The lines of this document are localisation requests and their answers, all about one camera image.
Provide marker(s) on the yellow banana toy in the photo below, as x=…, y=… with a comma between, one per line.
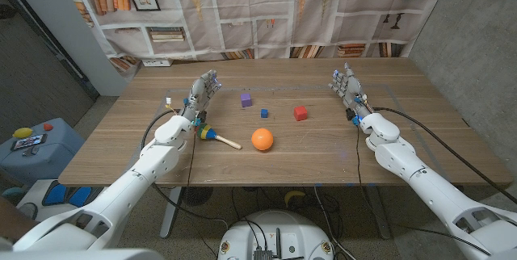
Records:
x=294, y=195

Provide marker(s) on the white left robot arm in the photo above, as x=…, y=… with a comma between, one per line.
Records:
x=121, y=191

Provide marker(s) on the purple magnetic block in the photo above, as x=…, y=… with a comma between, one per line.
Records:
x=246, y=100

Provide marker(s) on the blue pad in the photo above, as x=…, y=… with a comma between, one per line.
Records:
x=54, y=194
x=80, y=196

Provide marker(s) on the orange ball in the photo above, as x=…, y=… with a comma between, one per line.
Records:
x=262, y=139

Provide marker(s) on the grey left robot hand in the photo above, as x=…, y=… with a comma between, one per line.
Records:
x=202, y=90

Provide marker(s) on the red magnetic block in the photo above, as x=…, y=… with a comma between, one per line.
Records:
x=300, y=113

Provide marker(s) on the white power strip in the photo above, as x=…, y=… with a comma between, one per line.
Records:
x=157, y=62

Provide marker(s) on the white platform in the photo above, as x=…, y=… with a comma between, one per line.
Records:
x=36, y=191

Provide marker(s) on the blue-grey ottoman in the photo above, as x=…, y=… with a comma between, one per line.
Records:
x=44, y=159

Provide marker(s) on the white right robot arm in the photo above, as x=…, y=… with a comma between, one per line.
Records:
x=424, y=187

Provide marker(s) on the small red toy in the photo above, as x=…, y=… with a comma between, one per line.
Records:
x=48, y=127

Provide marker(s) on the multicolour wooden maraca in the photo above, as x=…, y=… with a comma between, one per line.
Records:
x=207, y=132

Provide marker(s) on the grey table leg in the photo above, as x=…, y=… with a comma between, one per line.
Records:
x=169, y=211
x=379, y=211

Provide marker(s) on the person's bare leg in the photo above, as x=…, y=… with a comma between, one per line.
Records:
x=12, y=219

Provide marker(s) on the small blue magnetic block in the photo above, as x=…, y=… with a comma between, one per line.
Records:
x=264, y=113

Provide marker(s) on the grey sneaker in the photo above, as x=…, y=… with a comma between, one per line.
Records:
x=28, y=210

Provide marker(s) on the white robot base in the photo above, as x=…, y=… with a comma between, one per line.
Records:
x=274, y=231

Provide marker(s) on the black round fan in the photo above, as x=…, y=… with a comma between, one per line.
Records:
x=196, y=195

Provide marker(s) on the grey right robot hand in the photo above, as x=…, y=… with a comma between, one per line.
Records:
x=350, y=88

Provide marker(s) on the printed bookshelf backdrop cloth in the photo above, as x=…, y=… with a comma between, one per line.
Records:
x=258, y=9

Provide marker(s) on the smartphone with lit screen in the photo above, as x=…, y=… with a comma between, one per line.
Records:
x=28, y=141

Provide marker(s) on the teal round object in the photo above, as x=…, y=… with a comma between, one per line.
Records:
x=11, y=195

